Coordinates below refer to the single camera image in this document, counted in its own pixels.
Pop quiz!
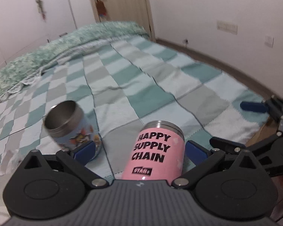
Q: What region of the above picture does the white wardrobe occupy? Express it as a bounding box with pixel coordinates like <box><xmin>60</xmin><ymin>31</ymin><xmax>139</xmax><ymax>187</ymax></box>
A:
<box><xmin>0</xmin><ymin>0</ymin><xmax>95</xmax><ymax>69</ymax></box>

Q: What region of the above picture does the green hanging ornament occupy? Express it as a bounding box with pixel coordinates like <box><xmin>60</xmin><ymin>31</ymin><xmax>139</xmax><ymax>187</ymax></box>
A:
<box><xmin>35</xmin><ymin>0</ymin><xmax>46</xmax><ymax>21</ymax></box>

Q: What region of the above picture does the checkered green bed sheet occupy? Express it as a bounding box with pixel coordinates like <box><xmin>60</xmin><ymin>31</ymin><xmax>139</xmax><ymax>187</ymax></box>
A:
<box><xmin>0</xmin><ymin>36</ymin><xmax>267</xmax><ymax>225</ymax></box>

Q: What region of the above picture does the white wall socket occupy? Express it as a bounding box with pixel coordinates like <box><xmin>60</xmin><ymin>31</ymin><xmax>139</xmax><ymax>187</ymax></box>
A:
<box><xmin>217</xmin><ymin>21</ymin><xmax>238</xmax><ymax>35</ymax></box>

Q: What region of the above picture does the clear glass cup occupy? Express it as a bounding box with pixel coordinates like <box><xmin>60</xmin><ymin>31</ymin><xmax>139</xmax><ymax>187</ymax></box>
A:
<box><xmin>0</xmin><ymin>150</ymin><xmax>23</xmax><ymax>176</ymax></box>

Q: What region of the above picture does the right hand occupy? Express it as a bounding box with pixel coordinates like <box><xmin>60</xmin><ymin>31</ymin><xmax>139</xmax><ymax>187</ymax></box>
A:
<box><xmin>272</xmin><ymin>176</ymin><xmax>283</xmax><ymax>191</ymax></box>

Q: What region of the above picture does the beige wooden door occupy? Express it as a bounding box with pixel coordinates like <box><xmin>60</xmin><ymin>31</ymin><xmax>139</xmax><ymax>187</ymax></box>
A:
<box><xmin>90</xmin><ymin>0</ymin><xmax>156</xmax><ymax>41</ymax></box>

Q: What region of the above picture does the brown plush on handle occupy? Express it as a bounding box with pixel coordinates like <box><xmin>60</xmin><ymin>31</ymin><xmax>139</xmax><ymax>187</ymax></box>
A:
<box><xmin>96</xmin><ymin>0</ymin><xmax>108</xmax><ymax>21</ymax></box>

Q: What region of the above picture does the pink steel cup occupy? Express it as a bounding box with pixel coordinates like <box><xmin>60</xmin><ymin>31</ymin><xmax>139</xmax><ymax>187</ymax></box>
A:
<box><xmin>122</xmin><ymin>120</ymin><xmax>185</xmax><ymax>184</ymax></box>

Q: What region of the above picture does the blue cartoon steel cup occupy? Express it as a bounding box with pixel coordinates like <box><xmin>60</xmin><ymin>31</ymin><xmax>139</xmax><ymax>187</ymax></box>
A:
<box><xmin>43</xmin><ymin>101</ymin><xmax>102</xmax><ymax>158</ymax></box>

